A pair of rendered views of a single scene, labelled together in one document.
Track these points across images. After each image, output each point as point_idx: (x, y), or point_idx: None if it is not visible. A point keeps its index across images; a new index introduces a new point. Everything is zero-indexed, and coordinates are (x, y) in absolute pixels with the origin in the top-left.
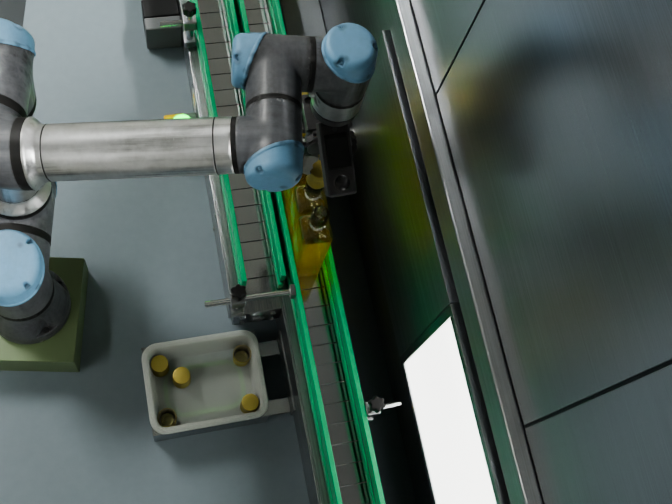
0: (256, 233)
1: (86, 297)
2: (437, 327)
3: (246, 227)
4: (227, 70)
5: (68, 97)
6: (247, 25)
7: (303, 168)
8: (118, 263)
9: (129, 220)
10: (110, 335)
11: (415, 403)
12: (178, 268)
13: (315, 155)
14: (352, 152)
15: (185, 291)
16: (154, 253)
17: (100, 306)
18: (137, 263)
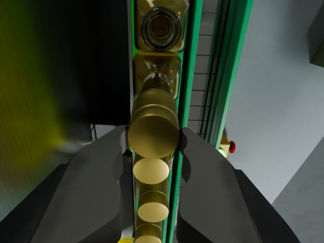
0: (197, 62)
1: (321, 42)
2: None
3: (204, 70)
4: (180, 188)
5: (264, 172)
6: (164, 225)
7: (215, 156)
8: (287, 65)
9: (264, 95)
10: (322, 3)
11: None
12: (247, 52)
13: (198, 236)
14: (13, 227)
15: (249, 31)
16: (259, 67)
17: (316, 32)
18: (274, 62)
